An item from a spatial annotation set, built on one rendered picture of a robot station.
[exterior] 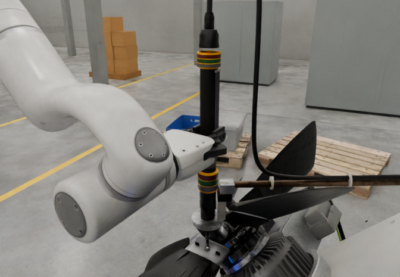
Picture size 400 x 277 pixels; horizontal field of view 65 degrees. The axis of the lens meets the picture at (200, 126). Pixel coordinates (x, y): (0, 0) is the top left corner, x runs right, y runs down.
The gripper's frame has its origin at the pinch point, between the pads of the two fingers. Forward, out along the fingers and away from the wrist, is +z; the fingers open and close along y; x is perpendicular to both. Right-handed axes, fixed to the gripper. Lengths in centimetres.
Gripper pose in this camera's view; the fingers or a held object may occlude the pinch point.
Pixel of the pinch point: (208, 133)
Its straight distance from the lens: 62.8
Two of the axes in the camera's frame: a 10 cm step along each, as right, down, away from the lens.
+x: -0.1, -9.4, -3.5
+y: 8.4, 1.9, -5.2
